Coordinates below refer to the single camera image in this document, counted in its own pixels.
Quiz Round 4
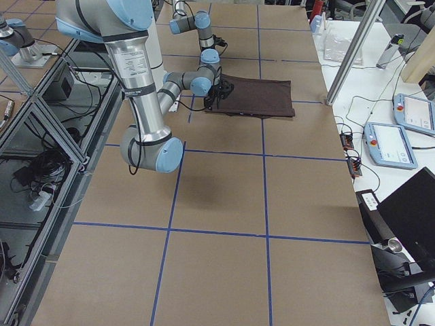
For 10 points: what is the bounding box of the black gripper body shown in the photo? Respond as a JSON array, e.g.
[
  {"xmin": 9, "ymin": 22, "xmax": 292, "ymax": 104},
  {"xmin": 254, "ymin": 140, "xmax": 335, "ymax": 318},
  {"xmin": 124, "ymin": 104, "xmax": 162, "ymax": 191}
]
[
  {"xmin": 203, "ymin": 78, "xmax": 234, "ymax": 109},
  {"xmin": 212, "ymin": 34, "xmax": 228, "ymax": 49}
]

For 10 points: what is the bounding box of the dark brown t-shirt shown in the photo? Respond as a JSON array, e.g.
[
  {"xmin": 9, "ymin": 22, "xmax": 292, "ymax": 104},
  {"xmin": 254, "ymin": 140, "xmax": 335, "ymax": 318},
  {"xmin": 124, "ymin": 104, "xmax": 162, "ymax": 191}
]
[{"xmin": 206, "ymin": 75, "xmax": 296, "ymax": 118}]

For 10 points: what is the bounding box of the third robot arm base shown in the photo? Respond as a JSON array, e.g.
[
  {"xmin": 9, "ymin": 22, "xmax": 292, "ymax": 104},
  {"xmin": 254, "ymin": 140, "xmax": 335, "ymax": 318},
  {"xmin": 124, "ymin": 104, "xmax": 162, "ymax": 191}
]
[{"xmin": 1, "ymin": 16, "xmax": 49, "ymax": 68}]

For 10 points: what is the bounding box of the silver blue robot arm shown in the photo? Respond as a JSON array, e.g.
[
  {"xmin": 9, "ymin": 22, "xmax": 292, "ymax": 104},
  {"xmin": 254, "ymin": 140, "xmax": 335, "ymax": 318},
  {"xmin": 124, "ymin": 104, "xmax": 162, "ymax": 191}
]
[
  {"xmin": 56, "ymin": 1, "xmax": 234, "ymax": 173},
  {"xmin": 169, "ymin": 1, "xmax": 228, "ymax": 52}
]

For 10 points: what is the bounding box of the red cylinder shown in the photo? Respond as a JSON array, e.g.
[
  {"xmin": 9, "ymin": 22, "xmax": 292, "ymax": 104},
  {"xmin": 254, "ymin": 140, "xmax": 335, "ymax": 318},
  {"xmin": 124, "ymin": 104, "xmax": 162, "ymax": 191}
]
[{"xmin": 312, "ymin": 0, "xmax": 324, "ymax": 16}]

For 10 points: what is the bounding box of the clear plastic sheet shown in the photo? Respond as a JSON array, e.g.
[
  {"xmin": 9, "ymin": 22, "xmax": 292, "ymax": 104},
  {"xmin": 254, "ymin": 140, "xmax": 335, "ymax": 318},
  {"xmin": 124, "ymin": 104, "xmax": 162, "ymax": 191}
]
[{"xmin": 324, "ymin": 32, "xmax": 353, "ymax": 62}]

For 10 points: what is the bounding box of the orange black terminal block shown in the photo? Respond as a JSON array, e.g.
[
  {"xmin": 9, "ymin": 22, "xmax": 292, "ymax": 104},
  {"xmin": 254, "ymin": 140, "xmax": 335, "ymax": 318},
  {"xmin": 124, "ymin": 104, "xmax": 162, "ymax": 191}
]
[{"xmin": 339, "ymin": 132, "xmax": 355, "ymax": 151}]

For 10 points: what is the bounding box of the brown paper table cover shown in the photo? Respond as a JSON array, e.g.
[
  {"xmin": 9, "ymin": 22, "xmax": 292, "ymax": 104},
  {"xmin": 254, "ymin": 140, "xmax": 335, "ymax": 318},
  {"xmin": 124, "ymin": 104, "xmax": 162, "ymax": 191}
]
[{"xmin": 33, "ymin": 3, "xmax": 389, "ymax": 325}]

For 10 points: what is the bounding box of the black power adapter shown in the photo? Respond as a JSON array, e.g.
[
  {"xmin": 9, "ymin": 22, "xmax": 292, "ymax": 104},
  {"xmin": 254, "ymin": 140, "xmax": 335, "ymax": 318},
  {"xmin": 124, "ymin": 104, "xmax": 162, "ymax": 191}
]
[{"xmin": 43, "ymin": 72, "xmax": 73, "ymax": 101}]

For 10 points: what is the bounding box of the near teach pendant tablet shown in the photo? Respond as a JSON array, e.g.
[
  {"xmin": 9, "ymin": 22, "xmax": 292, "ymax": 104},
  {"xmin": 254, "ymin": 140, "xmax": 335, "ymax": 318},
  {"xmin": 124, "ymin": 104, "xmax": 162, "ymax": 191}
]
[{"xmin": 364, "ymin": 122, "xmax": 418, "ymax": 170}]

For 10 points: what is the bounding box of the teach pendant tablet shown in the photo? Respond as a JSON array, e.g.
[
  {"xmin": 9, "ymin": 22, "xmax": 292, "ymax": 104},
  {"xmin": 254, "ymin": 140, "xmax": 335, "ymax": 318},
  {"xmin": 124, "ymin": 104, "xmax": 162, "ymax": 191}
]
[
  {"xmin": 393, "ymin": 93, "xmax": 434, "ymax": 136},
  {"xmin": 364, "ymin": 122, "xmax": 418, "ymax": 170}
]

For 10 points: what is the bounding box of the silver handheld device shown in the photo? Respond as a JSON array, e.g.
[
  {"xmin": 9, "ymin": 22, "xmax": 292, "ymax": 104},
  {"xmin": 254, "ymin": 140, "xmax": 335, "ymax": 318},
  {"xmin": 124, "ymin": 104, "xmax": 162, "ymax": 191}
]
[{"xmin": 376, "ymin": 34, "xmax": 404, "ymax": 69}]

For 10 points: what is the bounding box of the far teach pendant tablet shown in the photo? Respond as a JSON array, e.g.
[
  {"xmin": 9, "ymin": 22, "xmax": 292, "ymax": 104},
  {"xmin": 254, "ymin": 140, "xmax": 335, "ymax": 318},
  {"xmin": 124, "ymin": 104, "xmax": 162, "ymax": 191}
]
[{"xmin": 393, "ymin": 93, "xmax": 434, "ymax": 136}]

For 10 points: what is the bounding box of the wooden board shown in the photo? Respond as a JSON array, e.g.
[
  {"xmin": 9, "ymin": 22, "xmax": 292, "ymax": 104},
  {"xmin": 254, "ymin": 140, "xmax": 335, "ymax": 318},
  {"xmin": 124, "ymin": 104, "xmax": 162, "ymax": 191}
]
[{"xmin": 401, "ymin": 28, "xmax": 435, "ymax": 84}]

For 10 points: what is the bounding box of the black box with label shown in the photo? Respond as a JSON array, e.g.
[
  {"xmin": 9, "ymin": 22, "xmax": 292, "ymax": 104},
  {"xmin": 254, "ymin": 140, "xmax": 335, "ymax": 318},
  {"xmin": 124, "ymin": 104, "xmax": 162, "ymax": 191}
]
[{"xmin": 355, "ymin": 189, "xmax": 394, "ymax": 244}]

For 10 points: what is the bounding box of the metal cylinder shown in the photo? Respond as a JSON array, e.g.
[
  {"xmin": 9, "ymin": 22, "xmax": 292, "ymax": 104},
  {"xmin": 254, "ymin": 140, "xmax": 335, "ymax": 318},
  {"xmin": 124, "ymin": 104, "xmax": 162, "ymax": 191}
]
[{"xmin": 379, "ymin": 238, "xmax": 403, "ymax": 254}]

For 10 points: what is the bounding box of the aluminium frame post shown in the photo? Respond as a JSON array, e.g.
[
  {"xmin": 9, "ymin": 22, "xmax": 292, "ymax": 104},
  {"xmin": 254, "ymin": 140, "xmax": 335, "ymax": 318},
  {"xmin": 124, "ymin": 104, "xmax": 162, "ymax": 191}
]
[{"xmin": 326, "ymin": 0, "xmax": 386, "ymax": 106}]

